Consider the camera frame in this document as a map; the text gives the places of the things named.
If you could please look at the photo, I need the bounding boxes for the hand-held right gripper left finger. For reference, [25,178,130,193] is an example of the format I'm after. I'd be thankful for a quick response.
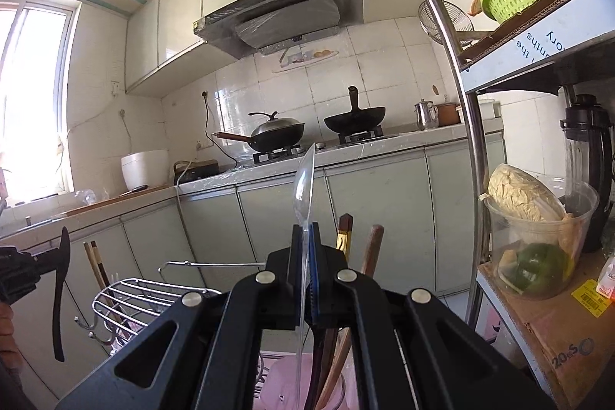
[55,222,311,410]

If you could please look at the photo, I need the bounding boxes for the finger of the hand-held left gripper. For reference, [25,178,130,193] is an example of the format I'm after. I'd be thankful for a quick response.
[29,249,62,271]

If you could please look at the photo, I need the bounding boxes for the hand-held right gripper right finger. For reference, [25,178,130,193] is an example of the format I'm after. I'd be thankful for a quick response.
[307,222,558,410]

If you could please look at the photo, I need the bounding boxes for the black plastic spoon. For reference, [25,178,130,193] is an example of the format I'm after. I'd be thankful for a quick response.
[51,226,72,363]

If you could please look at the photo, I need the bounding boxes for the clear plastic spoon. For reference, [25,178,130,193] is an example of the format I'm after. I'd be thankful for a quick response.
[293,143,318,410]

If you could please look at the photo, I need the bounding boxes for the pink utensil holder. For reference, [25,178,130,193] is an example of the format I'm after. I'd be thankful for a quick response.
[258,327,362,410]

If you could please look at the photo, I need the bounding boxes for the metal wire utensil rack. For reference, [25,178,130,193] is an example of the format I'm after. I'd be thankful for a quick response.
[74,261,266,396]

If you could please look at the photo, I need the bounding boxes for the person's left hand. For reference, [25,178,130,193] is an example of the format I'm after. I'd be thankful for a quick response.
[0,300,17,372]

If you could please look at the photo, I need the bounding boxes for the brown chopstick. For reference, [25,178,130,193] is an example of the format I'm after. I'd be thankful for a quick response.
[83,241,112,310]
[90,240,117,307]

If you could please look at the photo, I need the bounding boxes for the dark utensil with gold band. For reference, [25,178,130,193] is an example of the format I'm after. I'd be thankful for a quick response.
[311,213,357,410]

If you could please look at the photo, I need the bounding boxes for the wooden cutting board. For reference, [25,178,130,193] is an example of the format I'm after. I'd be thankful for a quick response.
[64,184,176,219]

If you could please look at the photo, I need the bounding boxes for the pale green lower cabinets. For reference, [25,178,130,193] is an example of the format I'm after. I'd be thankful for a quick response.
[0,129,506,392]

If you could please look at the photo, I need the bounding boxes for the gas stove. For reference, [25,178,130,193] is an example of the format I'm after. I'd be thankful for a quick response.
[252,124,386,165]

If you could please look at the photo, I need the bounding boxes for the white rice cooker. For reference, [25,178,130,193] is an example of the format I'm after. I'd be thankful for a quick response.
[120,149,171,193]

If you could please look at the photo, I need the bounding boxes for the black countertop appliance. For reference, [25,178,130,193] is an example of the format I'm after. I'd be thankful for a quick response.
[172,159,221,183]

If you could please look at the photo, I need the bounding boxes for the glass wok lid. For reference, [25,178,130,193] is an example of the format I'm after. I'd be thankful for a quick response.
[248,111,305,137]

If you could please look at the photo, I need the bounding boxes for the window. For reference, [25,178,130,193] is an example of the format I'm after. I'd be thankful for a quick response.
[0,3,80,205]

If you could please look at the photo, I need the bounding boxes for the black wok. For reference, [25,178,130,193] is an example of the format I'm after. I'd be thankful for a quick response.
[323,85,388,135]

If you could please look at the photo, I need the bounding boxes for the clear plastic container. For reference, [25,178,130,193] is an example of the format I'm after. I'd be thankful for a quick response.
[479,171,600,301]

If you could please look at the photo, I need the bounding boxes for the metal kettle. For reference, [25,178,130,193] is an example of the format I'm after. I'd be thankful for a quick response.
[414,99,439,131]

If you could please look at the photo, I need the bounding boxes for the brown pot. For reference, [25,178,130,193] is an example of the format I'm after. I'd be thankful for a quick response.
[435,101,463,127]

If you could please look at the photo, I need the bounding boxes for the napa cabbage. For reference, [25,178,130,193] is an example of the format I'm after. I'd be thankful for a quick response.
[487,163,568,224]

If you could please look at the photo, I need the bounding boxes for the metal shelf unit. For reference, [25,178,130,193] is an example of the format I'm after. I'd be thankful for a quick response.
[369,0,615,410]

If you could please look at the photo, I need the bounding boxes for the green bell pepper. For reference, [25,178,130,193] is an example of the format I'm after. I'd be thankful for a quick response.
[510,243,571,296]

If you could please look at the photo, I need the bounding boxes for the white storage box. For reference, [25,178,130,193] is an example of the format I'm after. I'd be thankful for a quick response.
[475,98,501,121]

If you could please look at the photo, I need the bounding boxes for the cardboard box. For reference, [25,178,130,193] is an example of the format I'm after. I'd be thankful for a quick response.
[475,246,615,410]

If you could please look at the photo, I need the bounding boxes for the range hood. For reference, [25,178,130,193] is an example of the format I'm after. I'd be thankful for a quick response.
[194,0,364,60]

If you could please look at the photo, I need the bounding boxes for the orange white snack packet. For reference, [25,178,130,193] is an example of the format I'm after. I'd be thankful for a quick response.
[596,255,615,301]

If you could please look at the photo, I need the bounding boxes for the black blender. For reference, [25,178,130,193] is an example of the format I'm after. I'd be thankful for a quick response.
[559,93,614,254]

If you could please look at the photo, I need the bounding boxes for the cardboard shelf liner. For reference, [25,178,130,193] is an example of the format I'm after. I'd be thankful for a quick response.
[458,0,605,66]

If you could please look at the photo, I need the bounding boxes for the wooden handled utensil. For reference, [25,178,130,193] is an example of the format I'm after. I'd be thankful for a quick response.
[314,224,386,410]

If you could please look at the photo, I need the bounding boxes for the white power cable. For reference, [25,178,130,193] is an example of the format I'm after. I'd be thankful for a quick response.
[175,160,203,263]

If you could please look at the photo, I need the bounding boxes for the wok with wooden handle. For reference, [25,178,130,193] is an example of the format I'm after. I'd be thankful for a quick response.
[213,122,307,153]

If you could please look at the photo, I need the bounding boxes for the black power cable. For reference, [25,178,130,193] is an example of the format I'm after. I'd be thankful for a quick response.
[204,93,239,171]

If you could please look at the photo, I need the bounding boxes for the fruit wall decal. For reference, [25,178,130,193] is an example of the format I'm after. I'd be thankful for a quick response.
[271,47,340,75]

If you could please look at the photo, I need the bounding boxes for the wire skimmer strainer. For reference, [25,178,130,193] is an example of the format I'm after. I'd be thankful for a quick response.
[417,0,492,48]

